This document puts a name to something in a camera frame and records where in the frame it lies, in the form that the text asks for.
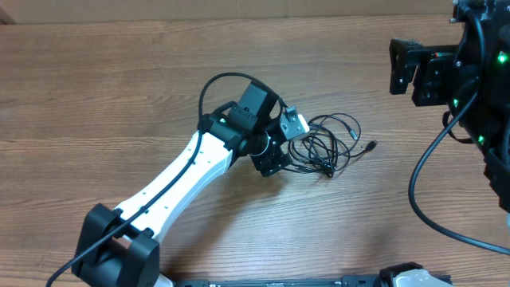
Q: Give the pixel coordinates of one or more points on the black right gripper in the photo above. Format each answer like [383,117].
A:
[431,71]

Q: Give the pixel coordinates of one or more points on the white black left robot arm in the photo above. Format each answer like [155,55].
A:
[121,246]

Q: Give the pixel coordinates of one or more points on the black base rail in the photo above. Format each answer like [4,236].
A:
[409,274]

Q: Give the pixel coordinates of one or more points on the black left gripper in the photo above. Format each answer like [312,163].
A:
[276,160]

